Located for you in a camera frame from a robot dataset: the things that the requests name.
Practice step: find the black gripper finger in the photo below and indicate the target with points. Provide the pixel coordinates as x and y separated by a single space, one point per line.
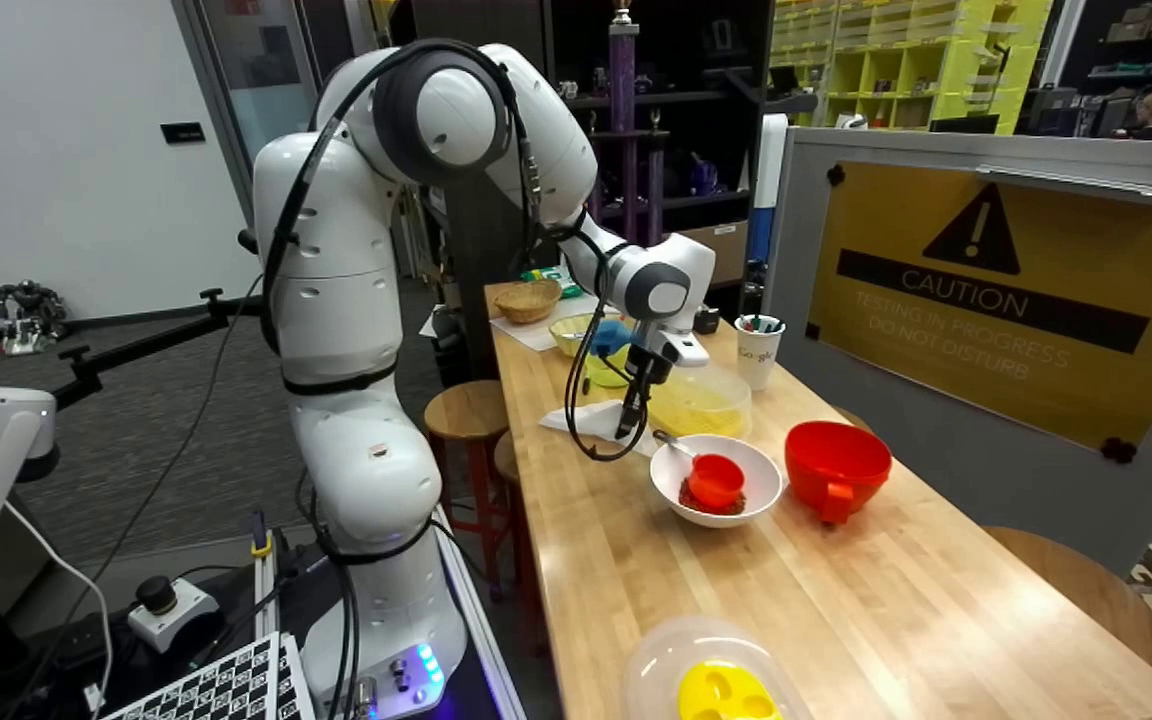
630 419

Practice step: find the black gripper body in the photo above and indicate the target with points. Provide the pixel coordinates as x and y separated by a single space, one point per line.
651 358

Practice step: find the white napkin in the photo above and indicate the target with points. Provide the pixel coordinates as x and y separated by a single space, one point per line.
585 421

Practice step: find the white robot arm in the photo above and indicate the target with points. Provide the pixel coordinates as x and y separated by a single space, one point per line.
322 226

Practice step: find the clear container with yellow grid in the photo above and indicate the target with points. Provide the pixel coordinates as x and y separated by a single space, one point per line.
703 402

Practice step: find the white bowl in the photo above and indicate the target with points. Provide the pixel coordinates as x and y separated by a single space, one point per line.
760 477

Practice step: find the red measuring cup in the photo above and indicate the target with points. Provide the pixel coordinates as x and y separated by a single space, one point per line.
712 487

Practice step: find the white paper cup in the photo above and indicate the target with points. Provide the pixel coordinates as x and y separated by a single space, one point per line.
757 342

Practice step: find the woven wicker basket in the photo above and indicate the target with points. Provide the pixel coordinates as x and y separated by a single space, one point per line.
527 303

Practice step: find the round wooden stool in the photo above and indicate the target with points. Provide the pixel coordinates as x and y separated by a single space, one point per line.
465 425

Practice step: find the red bowl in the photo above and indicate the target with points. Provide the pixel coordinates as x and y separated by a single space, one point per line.
835 467

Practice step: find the clear lid with yellow tray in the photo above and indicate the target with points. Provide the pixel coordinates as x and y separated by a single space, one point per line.
704 669

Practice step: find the yellow shelving unit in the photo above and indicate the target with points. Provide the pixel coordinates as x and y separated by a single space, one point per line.
908 60

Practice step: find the yellow caution sign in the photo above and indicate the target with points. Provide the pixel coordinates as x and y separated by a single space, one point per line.
1014 294

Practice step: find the checkered calibration board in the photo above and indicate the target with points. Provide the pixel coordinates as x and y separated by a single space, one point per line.
259 681

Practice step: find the wooden stool right side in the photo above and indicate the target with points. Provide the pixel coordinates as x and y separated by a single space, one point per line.
1091 586

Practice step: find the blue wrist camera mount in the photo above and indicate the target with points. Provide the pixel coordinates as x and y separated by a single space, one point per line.
609 339

